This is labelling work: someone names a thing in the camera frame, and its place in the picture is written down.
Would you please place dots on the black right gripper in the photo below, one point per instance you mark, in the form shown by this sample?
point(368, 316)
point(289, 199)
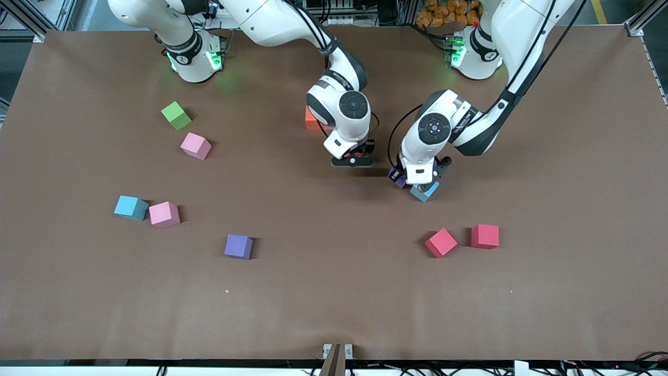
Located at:
point(368, 145)

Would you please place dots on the purple foam cube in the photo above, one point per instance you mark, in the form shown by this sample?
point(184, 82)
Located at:
point(401, 183)
point(238, 246)

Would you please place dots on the orange foam cube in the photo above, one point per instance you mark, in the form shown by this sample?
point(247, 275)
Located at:
point(357, 153)
point(310, 120)

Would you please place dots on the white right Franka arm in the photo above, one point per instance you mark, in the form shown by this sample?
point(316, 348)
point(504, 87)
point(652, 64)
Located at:
point(342, 146)

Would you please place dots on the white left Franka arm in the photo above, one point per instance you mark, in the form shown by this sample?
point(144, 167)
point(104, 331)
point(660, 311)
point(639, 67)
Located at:
point(417, 146)

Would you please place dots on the cyan foam cube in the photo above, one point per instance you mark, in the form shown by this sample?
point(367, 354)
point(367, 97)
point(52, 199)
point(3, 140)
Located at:
point(129, 207)
point(424, 196)

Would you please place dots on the red foam cube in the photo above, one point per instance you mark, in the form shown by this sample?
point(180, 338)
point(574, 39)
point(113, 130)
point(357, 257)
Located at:
point(441, 243)
point(485, 236)

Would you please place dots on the white socket strip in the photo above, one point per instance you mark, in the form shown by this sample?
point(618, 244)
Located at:
point(345, 21)

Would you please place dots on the orange bagged items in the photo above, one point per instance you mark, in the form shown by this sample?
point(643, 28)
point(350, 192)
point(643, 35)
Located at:
point(443, 13)

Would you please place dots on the pink foam cube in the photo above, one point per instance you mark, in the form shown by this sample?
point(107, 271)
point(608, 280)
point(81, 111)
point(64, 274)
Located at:
point(196, 146)
point(164, 215)

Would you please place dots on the green foam cube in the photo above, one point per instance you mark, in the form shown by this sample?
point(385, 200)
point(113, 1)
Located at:
point(176, 116)

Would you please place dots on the silver metal bracket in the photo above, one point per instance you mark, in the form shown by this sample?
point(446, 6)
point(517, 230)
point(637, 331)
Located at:
point(348, 351)

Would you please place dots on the brown tapered post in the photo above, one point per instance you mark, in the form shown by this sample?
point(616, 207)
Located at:
point(334, 363)

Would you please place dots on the aluminium frame corner profile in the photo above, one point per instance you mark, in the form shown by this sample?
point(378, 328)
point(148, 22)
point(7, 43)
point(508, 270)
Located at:
point(632, 28)
point(36, 36)

